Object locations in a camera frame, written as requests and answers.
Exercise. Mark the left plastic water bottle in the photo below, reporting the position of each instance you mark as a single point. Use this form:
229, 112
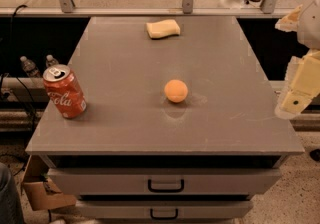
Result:
29, 67

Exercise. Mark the grey drawer cabinet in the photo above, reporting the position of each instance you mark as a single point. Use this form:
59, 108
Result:
227, 120

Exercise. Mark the cardboard box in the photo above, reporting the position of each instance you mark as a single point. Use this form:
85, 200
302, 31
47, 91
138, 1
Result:
41, 191

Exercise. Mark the red cola can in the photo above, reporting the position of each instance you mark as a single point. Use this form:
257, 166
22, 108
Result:
64, 91

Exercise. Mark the orange fruit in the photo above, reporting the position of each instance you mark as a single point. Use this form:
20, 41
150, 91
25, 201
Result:
176, 91

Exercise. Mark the right plastic water bottle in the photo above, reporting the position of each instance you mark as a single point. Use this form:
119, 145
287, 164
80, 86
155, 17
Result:
50, 61

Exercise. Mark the grey drawer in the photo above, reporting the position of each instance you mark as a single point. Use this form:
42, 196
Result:
164, 210
162, 181

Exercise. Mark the yellow sponge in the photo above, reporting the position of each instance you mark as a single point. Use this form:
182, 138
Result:
162, 29

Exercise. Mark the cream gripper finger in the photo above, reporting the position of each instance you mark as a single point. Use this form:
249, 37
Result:
302, 85
289, 23

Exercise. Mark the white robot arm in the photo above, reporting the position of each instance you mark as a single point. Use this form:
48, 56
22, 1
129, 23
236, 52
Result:
308, 31

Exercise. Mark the lower grey drawer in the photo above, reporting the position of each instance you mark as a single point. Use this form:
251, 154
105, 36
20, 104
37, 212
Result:
164, 210

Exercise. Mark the upper grey drawer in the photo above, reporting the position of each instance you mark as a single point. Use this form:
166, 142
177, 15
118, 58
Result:
162, 181

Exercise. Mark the person leg in jeans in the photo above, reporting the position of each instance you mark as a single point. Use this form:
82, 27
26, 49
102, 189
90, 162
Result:
10, 205

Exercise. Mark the plastic water bottle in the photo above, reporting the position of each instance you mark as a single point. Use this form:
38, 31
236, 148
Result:
50, 61
29, 67

